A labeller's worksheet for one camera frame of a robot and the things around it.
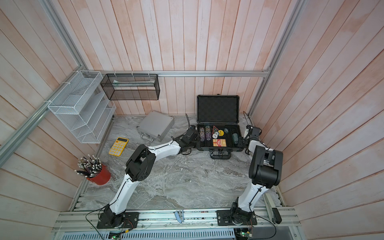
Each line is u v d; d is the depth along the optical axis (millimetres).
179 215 731
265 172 504
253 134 780
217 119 1085
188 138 795
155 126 1081
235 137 1025
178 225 730
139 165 583
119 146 1010
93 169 730
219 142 1010
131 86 1048
